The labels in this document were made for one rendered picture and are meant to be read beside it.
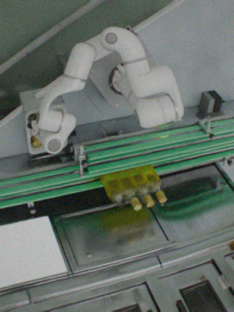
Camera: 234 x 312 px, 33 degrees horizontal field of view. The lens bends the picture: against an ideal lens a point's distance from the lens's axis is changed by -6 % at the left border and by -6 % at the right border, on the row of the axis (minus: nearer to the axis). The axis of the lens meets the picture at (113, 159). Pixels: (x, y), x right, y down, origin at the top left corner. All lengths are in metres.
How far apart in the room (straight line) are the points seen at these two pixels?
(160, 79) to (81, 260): 0.79
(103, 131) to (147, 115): 0.46
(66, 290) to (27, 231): 0.34
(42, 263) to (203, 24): 1.24
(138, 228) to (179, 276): 0.29
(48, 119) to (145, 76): 0.36
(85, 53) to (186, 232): 0.93
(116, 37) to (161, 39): 0.46
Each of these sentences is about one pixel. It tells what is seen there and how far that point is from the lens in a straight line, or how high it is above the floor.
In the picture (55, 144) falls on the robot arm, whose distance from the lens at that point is 1.45.
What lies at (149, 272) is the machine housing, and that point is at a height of 1.40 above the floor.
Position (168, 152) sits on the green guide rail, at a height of 0.95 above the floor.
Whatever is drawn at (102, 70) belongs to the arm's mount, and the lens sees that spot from 1.60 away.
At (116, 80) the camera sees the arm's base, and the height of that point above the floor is 0.87.
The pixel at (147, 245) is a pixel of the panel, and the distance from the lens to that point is 1.74.
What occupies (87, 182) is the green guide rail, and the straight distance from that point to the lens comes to 1.84.
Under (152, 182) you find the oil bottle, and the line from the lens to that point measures 1.77.
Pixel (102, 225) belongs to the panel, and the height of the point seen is 1.11.
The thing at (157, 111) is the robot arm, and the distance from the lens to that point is 1.39.
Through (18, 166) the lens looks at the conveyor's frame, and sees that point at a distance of 1.81.
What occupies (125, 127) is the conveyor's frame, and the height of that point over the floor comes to 0.83.
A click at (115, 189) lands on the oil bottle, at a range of 1.73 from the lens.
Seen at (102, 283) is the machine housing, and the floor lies 1.39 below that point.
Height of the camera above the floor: 2.18
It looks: 44 degrees down
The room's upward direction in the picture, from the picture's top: 151 degrees clockwise
